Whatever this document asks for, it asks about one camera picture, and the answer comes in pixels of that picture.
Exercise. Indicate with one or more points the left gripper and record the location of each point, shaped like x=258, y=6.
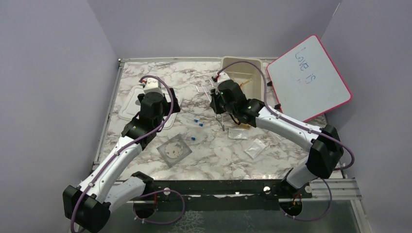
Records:
x=176, y=108

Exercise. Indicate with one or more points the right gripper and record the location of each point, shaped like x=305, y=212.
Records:
x=215, y=94

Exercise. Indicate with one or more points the metal crucible tongs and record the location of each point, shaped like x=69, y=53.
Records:
x=203, y=87

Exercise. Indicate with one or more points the small clear zip bag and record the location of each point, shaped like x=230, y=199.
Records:
x=238, y=134

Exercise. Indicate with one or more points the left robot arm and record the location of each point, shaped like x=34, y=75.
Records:
x=90, y=204

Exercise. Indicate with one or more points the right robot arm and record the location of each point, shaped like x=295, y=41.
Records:
x=321, y=143

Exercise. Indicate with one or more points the beige plastic storage bin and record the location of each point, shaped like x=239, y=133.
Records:
x=242, y=72

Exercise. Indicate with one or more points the white bin lid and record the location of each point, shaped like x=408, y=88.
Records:
x=131, y=105

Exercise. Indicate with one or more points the pink framed whiteboard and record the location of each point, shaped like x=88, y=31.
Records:
x=306, y=82

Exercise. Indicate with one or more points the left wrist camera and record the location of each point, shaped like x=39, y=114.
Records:
x=151, y=85

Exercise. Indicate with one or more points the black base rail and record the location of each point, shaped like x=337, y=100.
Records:
x=214, y=195

